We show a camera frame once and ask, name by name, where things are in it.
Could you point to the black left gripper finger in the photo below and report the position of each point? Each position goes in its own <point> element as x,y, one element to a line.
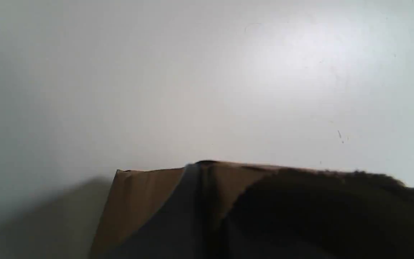
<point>175,230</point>

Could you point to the brown paper bag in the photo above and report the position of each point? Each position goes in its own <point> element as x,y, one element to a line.
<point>260,211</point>

